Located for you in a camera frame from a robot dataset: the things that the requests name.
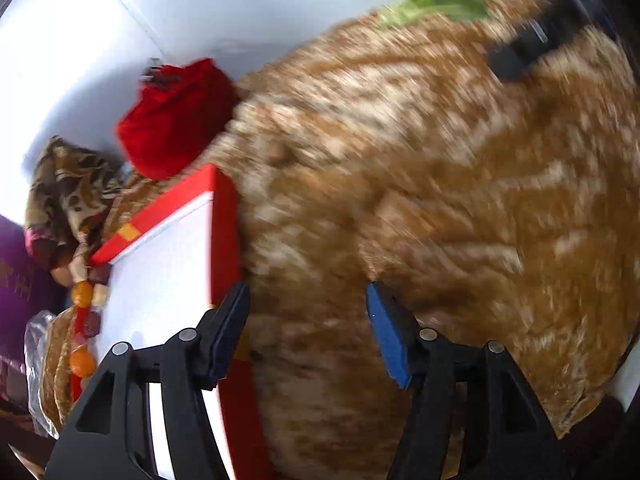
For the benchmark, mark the brown leopard patterned cloth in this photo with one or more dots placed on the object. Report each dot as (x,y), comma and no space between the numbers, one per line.
(70,195)

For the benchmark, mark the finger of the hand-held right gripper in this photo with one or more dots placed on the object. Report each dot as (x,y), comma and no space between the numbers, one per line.
(525,47)

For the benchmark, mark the white peeled water chestnut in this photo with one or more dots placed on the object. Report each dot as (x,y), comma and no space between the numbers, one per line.
(100,296)

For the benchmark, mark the golden patterned blanket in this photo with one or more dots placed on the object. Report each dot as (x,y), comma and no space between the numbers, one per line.
(425,185)

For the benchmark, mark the clear plastic bag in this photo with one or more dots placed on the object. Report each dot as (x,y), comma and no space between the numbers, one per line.
(37,360)

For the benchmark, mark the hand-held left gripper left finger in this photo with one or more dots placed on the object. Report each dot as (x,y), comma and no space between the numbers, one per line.
(227,335)

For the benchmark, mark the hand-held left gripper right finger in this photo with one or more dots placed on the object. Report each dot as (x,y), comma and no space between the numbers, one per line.
(392,342)

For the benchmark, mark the purple gift bag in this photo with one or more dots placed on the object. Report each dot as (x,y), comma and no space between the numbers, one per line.
(20,300)

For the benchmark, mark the red date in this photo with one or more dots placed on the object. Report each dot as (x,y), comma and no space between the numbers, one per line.
(92,323)
(100,273)

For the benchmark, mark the red box with white inside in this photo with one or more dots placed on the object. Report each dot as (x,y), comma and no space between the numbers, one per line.
(170,260)

